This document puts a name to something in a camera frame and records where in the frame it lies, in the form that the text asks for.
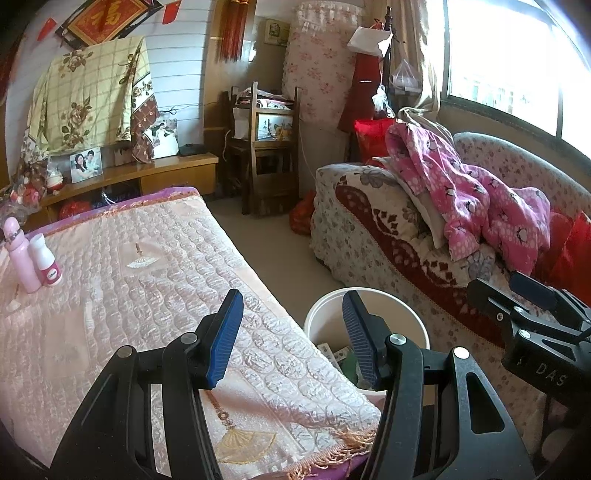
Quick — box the red bundle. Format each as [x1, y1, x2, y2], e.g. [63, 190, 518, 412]
[58, 200, 93, 222]

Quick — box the clear plastic bag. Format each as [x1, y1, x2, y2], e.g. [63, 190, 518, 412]
[372, 85, 395, 118]
[390, 58, 423, 95]

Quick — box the beige curtain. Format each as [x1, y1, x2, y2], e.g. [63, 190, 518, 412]
[392, 0, 451, 116]

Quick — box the wooden cabinet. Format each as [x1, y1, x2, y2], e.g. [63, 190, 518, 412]
[18, 152, 220, 232]

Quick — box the pink quilted table cover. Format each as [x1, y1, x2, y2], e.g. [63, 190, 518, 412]
[0, 186, 386, 480]

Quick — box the floral covered air conditioner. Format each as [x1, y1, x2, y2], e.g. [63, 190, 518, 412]
[281, 2, 365, 125]

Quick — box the framed couple photo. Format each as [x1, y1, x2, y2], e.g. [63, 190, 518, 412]
[69, 148, 103, 184]

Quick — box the white pillow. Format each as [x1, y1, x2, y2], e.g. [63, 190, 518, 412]
[397, 171, 451, 250]

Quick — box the wedding photo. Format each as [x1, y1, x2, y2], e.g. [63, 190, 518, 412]
[143, 117, 180, 160]

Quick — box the small framed wall picture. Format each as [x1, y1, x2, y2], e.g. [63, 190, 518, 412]
[264, 18, 291, 47]

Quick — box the red plastic bag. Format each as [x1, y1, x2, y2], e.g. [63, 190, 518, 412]
[288, 191, 317, 236]

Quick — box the wooden coat rack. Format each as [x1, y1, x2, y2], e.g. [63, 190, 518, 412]
[382, 7, 399, 116]

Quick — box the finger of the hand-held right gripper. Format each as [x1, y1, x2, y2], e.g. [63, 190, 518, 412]
[509, 271, 591, 340]
[466, 278, 527, 344]

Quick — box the diamond red gold wall hanging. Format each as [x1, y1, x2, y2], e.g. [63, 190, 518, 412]
[55, 0, 163, 47]

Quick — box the red knot decoration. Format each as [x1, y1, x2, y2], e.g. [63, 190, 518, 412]
[217, 0, 257, 63]

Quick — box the floral checked cloth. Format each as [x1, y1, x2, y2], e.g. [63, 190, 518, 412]
[21, 37, 160, 162]

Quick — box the white plastic bucket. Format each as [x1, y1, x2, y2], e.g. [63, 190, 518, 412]
[303, 287, 431, 393]

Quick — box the white paper bag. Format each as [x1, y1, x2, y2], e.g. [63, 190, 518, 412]
[346, 25, 393, 58]

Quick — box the pink patterned clothing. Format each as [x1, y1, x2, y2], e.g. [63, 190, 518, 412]
[385, 120, 552, 278]

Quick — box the red hanging garment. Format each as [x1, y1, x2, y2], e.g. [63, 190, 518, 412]
[337, 53, 384, 134]

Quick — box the red cushion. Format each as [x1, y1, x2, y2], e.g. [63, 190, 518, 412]
[551, 212, 591, 296]
[536, 211, 573, 278]

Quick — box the plastic wrapped flower bouquet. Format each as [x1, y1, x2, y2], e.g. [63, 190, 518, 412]
[0, 159, 49, 217]

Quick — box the landscape picture frame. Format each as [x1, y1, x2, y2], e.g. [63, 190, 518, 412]
[256, 113, 294, 141]

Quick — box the wooden chair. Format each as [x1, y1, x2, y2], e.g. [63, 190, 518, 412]
[224, 82, 301, 217]

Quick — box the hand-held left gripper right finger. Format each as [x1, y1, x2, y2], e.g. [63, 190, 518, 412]
[342, 291, 536, 480]

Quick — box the window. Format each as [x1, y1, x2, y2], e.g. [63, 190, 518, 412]
[438, 0, 591, 158]

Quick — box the white bottle pink label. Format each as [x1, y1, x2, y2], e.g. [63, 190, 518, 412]
[28, 233, 64, 288]

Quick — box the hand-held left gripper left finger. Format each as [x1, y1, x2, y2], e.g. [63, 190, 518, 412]
[48, 289, 244, 480]

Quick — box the floral covered sofa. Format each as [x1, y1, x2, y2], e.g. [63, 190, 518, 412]
[309, 131, 591, 416]

